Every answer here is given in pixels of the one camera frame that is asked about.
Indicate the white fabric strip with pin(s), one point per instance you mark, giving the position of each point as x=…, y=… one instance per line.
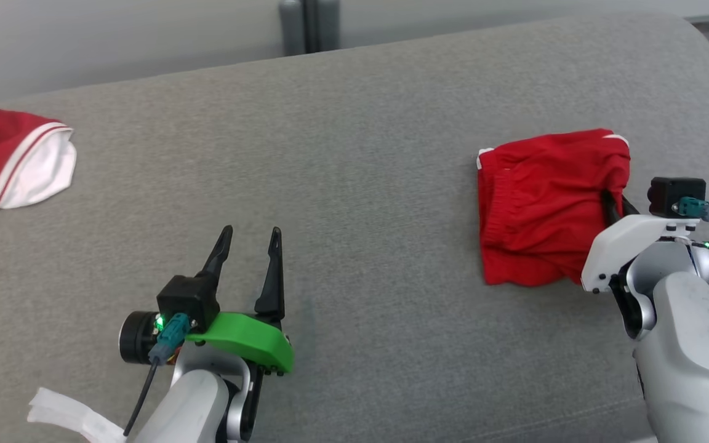
x=71, y=418

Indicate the red basketball jersey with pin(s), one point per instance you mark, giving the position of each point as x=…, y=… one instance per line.
x=4, y=154

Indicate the grey fabric sofa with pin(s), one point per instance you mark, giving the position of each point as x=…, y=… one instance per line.
x=354, y=184

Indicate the red basketball shorts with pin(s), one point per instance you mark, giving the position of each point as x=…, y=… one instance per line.
x=539, y=203

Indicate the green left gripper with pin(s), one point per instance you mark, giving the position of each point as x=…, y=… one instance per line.
x=250, y=341

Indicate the grey partition post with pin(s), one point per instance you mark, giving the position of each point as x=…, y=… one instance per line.
x=308, y=24

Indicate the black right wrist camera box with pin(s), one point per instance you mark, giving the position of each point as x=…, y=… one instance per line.
x=674, y=191

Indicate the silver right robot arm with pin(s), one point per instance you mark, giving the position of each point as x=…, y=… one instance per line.
x=693, y=344

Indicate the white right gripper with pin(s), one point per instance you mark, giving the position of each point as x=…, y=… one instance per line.
x=622, y=240

